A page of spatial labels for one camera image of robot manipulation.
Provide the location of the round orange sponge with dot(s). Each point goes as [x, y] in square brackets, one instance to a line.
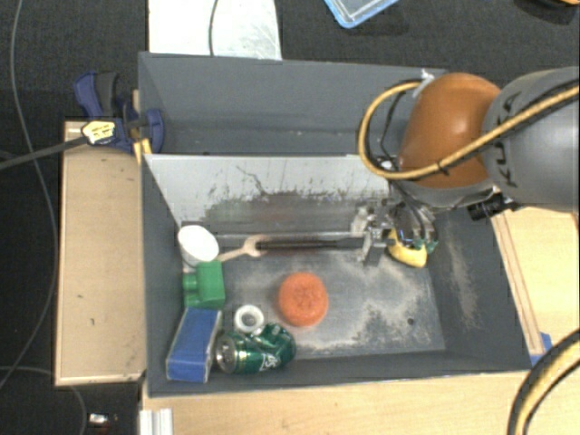
[302, 298]

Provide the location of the blue box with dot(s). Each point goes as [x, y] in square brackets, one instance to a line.
[192, 342]

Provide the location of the grey metal bin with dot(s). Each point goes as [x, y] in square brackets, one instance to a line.
[362, 315]

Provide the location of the green toy block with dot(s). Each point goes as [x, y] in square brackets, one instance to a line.
[208, 286]

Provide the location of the yellow toy fruit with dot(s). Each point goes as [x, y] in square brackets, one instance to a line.
[408, 256]

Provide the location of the black cylinder on white bracket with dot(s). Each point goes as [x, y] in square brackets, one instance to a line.
[487, 206]

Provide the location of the white cup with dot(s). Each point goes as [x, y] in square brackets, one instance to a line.
[197, 243]

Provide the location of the pale wood flat board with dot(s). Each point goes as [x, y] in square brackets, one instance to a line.
[102, 265]

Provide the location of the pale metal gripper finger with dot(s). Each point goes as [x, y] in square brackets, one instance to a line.
[374, 252]
[362, 220]

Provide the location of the crushed green can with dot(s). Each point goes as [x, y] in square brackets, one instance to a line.
[258, 349]

